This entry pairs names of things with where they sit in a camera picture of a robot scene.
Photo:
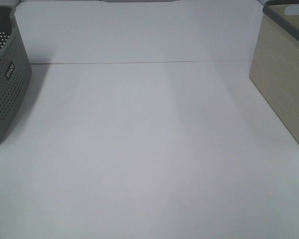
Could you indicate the beige basket with grey rim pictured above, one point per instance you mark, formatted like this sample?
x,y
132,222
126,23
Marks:
x,y
275,65

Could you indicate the grey perforated plastic basket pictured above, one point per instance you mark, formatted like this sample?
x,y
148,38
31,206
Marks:
x,y
15,69

